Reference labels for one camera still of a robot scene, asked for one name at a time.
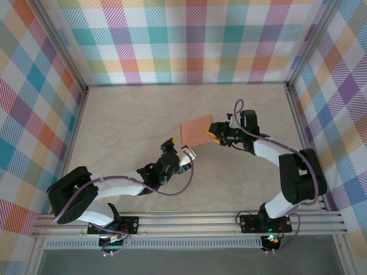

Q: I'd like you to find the orange paper box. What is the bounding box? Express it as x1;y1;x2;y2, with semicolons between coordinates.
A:
179;113;216;148

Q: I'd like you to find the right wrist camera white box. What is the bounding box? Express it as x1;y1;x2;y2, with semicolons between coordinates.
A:
225;113;241;130

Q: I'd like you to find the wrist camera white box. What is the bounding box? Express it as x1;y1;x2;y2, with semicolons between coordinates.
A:
225;113;241;130
176;144;198;167

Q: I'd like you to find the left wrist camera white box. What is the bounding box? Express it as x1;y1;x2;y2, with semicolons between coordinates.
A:
176;144;198;167

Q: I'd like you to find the aluminium table side rail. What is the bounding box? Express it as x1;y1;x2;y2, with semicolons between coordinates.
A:
285;84;327;211
50;85;90;215

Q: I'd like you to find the aluminium mounting rail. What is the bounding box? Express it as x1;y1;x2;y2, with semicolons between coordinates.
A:
30;211;348;238

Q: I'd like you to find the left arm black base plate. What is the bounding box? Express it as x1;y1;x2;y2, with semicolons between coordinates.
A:
87;216;140;235

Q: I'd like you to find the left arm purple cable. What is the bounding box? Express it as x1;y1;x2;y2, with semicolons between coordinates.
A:
51;151;196;257

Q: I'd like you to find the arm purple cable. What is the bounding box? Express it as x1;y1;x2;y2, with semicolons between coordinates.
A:
234;99;321;254
51;151;196;257

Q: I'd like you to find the grey slotted cable duct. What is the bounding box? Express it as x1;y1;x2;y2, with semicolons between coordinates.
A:
45;237;264;249

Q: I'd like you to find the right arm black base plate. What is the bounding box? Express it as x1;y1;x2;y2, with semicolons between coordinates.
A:
239;214;293;233

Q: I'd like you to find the aluminium frame post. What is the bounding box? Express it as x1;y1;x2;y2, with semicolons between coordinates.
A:
286;0;342;89
31;0;90;92

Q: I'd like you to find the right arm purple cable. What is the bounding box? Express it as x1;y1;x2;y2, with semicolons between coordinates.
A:
234;99;321;254

